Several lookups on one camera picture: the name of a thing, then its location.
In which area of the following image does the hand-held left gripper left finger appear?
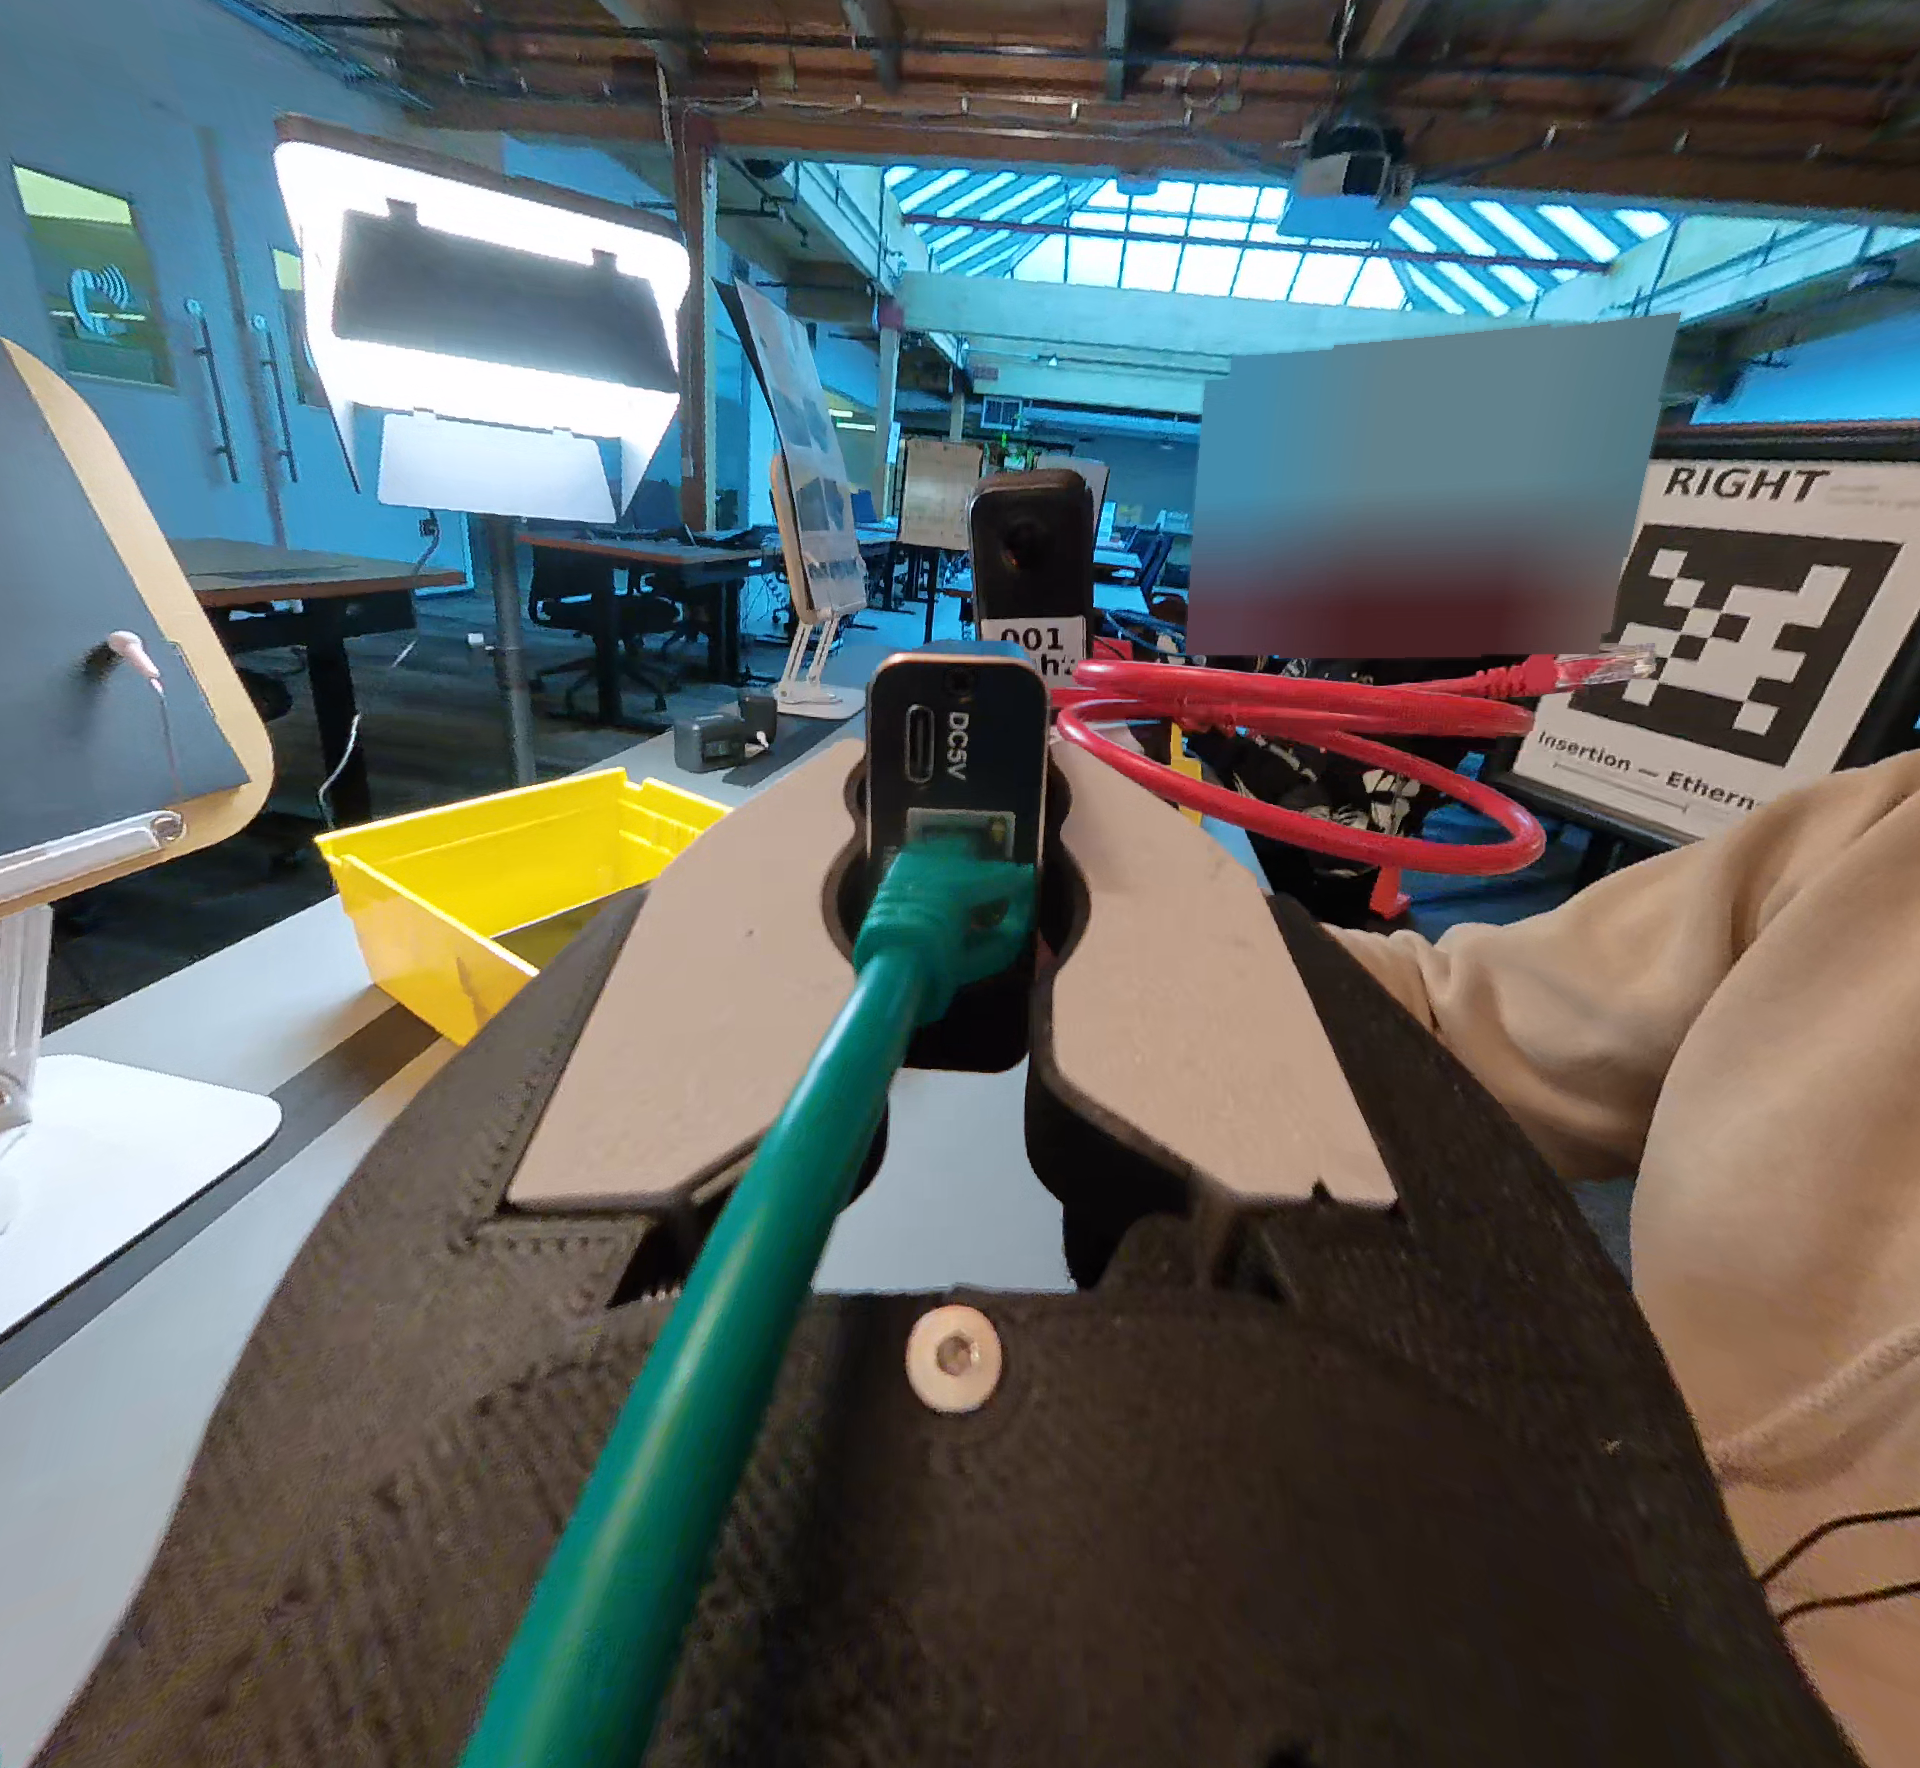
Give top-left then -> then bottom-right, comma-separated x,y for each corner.
504,744 -> 893,1221

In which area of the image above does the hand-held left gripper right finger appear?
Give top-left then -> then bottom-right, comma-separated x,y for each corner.
1029,744 -> 1402,1221

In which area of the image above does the black ethernet splitter box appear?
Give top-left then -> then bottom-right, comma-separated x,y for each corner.
872,648 -> 1050,1076

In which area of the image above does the yellow plastic bin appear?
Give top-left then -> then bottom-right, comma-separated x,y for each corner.
309,767 -> 735,1045

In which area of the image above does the red ethernet cable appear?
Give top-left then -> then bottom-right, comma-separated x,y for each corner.
1050,648 -> 1657,876

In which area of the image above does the green ethernet cable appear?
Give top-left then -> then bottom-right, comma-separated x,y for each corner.
450,807 -> 1039,1768

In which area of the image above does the person's right forearm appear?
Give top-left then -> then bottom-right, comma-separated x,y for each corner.
1325,750 -> 1920,1202

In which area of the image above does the poster display board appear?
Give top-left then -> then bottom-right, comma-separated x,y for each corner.
715,272 -> 876,723

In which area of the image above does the small black device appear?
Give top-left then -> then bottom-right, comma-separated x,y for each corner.
670,687 -> 782,770

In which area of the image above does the black office chair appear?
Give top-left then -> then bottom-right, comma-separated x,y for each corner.
528,542 -> 676,723

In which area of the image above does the ceiling projector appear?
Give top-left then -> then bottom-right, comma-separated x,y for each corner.
1276,110 -> 1419,248

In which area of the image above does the studio softbox light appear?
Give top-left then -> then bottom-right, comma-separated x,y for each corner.
266,110 -> 688,794

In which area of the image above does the wooden office desk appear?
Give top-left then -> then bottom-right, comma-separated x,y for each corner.
173,532 -> 468,830

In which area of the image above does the black-framed printed tag sign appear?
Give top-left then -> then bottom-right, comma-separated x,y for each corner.
1500,451 -> 1920,850

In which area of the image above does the beige hoodie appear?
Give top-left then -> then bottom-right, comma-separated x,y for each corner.
1631,1120 -> 1920,1768

